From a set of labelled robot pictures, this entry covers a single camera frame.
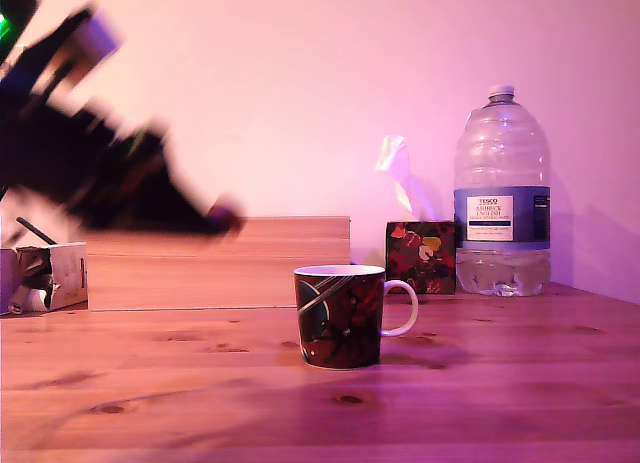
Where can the torn white cardboard box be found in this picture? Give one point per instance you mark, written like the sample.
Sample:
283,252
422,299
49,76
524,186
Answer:
70,273

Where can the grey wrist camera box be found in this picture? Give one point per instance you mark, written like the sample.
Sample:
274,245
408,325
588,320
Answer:
100,38

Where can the thin black stick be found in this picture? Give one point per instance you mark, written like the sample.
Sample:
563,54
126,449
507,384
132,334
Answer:
37,230

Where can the white tissue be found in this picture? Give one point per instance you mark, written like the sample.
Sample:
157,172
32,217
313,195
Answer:
400,168

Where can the large clear water bottle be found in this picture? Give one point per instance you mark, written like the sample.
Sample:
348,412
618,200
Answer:
502,158

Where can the dark patterned coffee mug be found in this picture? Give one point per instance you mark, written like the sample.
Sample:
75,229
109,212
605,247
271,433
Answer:
337,323

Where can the floral tissue box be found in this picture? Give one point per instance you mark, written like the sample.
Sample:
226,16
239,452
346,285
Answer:
422,258

